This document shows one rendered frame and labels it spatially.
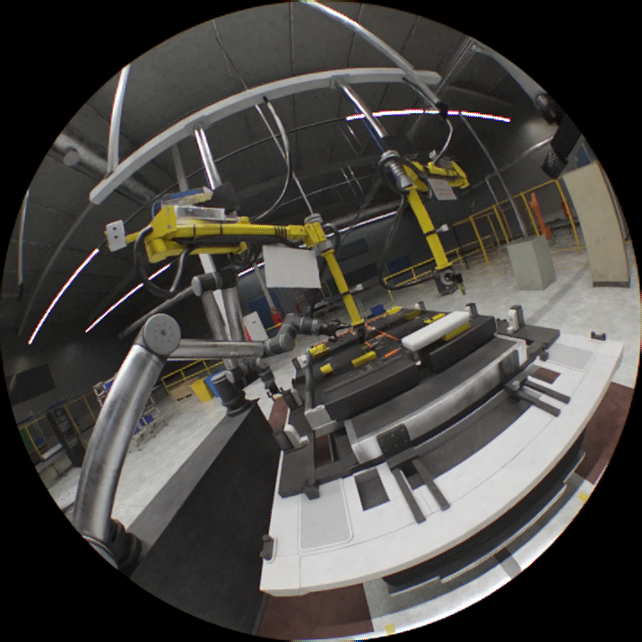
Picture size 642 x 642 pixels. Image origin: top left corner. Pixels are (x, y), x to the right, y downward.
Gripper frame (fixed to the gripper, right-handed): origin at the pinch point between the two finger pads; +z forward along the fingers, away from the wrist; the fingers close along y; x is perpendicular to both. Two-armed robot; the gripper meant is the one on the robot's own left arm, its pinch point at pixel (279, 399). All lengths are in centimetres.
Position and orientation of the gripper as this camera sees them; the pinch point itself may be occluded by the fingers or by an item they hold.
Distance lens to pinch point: 186.1
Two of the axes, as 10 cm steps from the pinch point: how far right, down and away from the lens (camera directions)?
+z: 4.0, 9.1, 1.1
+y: -9.1, 3.8, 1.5
